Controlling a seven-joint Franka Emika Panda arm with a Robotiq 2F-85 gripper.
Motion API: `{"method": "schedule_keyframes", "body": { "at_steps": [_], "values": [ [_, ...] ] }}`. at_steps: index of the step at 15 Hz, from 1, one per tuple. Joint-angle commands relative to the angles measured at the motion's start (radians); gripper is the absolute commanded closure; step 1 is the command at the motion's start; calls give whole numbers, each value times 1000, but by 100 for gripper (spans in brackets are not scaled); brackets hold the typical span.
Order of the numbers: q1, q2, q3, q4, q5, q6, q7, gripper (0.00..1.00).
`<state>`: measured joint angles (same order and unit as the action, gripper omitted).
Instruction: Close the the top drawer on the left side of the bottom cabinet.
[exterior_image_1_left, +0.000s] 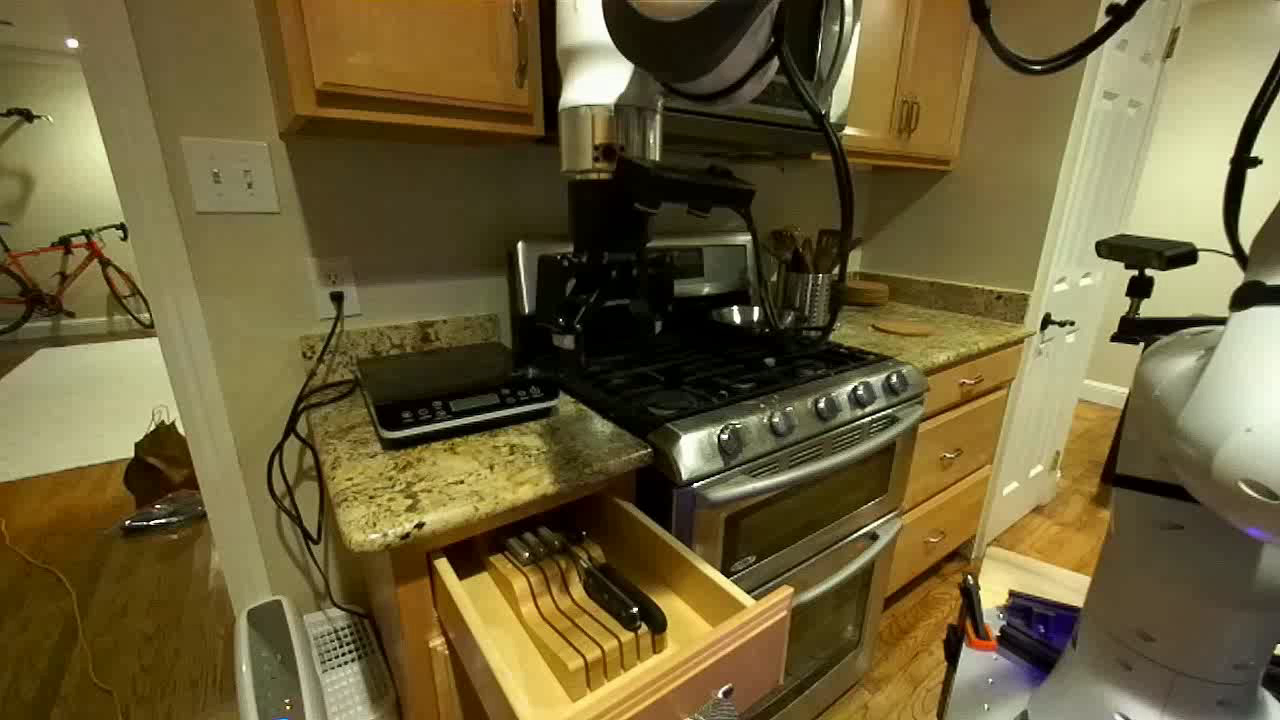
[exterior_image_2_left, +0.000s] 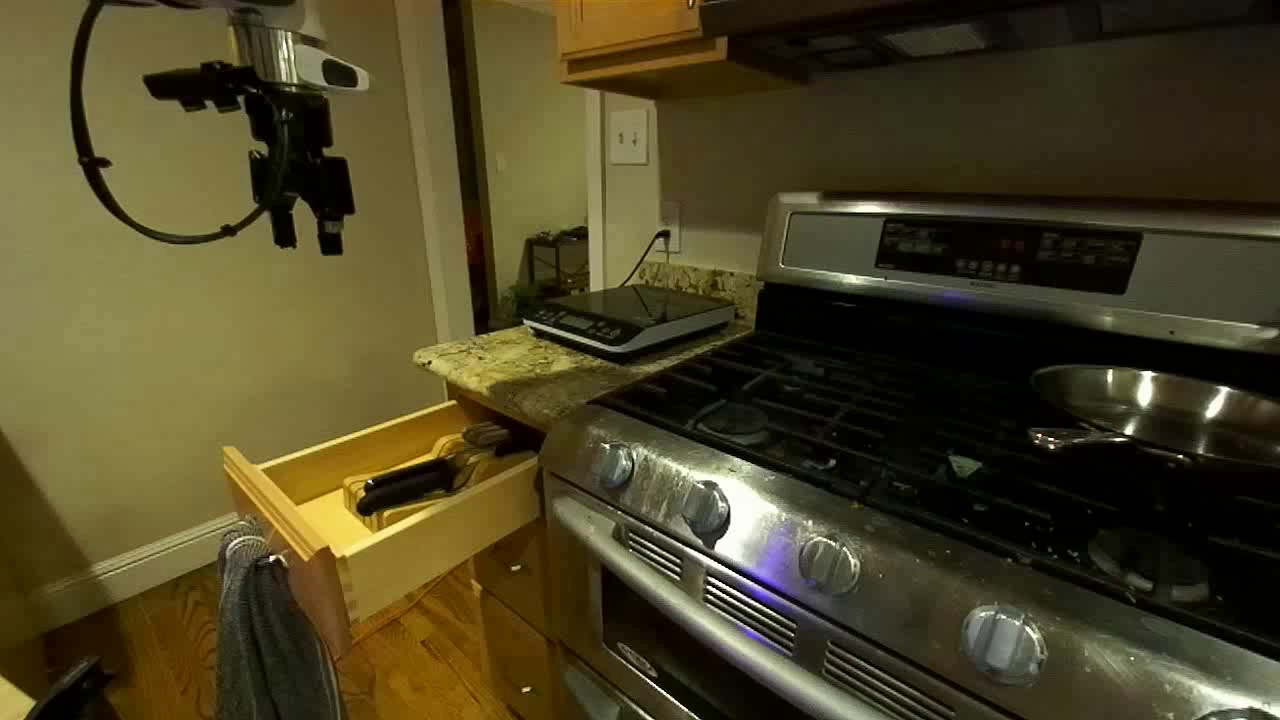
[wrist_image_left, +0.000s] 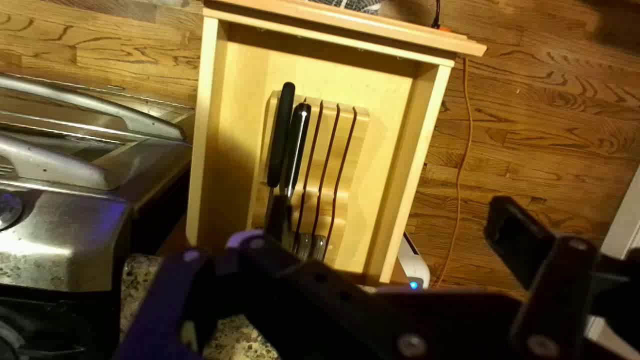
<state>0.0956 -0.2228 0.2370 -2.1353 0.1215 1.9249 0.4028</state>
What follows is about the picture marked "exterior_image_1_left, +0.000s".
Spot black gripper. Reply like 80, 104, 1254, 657
531, 170, 672, 359

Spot wooden drawer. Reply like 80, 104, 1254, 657
898, 385, 1017, 512
880, 466, 998, 600
921, 341, 1029, 419
426, 492, 797, 720

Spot knives in drawer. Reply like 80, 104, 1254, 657
481, 523, 672, 703

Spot wooden base cabinet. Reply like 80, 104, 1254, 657
331, 523, 450, 720

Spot closed wooden drawer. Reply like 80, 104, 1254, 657
898, 385, 1017, 512
921, 341, 1029, 419
880, 466, 998, 600

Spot black portable induction cooktop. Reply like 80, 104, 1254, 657
351, 341, 562, 452

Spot dark cooking utensil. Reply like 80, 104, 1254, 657
764, 225, 803, 279
808, 225, 847, 279

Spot metal utensil holder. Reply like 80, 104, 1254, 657
779, 265, 847, 332

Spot dark range hood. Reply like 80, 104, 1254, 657
656, 97, 855, 170

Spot granite countertop with cooktop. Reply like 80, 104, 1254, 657
294, 318, 656, 559

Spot small wooden bowl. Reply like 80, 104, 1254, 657
841, 271, 897, 314

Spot stainless steel gas stove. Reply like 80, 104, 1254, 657
510, 232, 932, 720

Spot round wooden cutting board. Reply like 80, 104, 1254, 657
864, 309, 944, 341

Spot granite countertop with board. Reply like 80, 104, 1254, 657
824, 271, 1035, 382

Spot white vent panel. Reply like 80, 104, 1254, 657
299, 605, 400, 720

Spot brown bag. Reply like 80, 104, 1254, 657
121, 419, 205, 512

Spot dark shoe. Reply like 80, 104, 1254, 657
121, 490, 210, 541

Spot white tower heater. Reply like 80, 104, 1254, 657
233, 594, 326, 720

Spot white panel door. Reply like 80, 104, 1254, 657
969, 0, 1190, 564

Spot red bicycle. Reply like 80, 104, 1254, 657
0, 216, 158, 341

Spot purple lit robot stand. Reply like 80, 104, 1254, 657
935, 571, 1086, 720

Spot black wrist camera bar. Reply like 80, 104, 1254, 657
611, 157, 760, 216

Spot white wall outlet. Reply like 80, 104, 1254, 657
313, 256, 364, 326

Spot black handled knife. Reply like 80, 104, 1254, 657
526, 527, 647, 638
562, 527, 672, 640

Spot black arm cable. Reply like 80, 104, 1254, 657
743, 25, 864, 326

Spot wooden wall cabinet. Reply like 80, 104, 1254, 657
834, 0, 985, 177
255, 0, 552, 146

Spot black power cord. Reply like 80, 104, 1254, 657
259, 289, 372, 622

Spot white light switch plate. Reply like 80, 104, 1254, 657
177, 134, 285, 221

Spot black overhead cable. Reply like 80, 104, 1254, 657
1218, 51, 1280, 276
962, 0, 1153, 80

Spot black camera on stand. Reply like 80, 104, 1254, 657
1090, 232, 1233, 351

